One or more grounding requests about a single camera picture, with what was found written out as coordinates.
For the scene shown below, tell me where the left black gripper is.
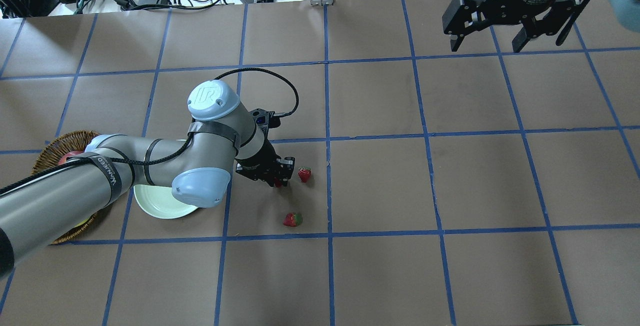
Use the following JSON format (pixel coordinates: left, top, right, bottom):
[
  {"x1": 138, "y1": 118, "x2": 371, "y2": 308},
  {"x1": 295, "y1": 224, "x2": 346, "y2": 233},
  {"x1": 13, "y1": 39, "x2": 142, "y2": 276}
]
[{"x1": 235, "y1": 139, "x2": 296, "y2": 188}]

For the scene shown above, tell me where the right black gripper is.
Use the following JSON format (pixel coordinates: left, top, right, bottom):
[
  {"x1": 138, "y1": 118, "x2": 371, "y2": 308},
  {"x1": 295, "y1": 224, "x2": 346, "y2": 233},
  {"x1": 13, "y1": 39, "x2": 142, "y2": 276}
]
[{"x1": 442, "y1": 0, "x2": 576, "y2": 53}]

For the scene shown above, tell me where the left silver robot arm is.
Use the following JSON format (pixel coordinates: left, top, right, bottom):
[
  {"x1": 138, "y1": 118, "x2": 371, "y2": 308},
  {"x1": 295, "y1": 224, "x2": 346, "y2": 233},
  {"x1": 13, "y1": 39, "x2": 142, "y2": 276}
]
[{"x1": 0, "y1": 79, "x2": 295, "y2": 278}]

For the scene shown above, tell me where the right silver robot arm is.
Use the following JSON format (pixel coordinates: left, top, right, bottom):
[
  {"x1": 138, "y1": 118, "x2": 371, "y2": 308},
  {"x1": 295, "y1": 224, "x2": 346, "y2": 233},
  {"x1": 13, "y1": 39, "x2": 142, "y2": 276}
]
[{"x1": 442, "y1": 0, "x2": 639, "y2": 53}]

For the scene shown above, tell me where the light green plate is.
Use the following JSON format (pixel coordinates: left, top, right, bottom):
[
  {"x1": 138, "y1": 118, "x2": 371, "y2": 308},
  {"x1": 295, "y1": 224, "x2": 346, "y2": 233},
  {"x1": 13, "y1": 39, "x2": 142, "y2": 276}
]
[{"x1": 133, "y1": 184, "x2": 198, "y2": 220}]

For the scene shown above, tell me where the red apple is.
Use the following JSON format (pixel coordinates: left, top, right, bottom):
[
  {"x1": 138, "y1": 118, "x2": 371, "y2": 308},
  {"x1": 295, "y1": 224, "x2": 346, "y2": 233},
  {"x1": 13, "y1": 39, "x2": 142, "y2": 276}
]
[{"x1": 57, "y1": 150, "x2": 84, "y2": 165}]

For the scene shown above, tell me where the wicker basket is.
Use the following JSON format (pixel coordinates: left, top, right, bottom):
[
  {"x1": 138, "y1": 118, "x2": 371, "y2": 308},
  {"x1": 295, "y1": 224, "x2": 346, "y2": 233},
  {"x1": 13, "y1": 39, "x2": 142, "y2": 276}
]
[{"x1": 30, "y1": 130, "x2": 101, "y2": 246}]

